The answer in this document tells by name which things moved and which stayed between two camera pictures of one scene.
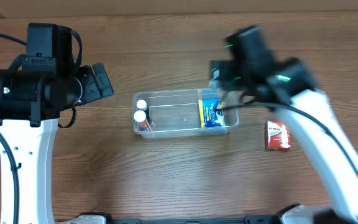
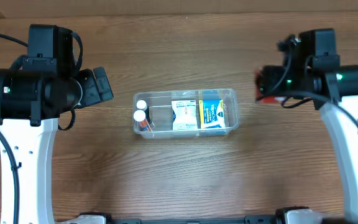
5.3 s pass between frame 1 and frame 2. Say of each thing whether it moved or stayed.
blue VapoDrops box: stayed
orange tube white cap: stayed
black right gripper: moved
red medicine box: moved
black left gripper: stayed
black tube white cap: stayed
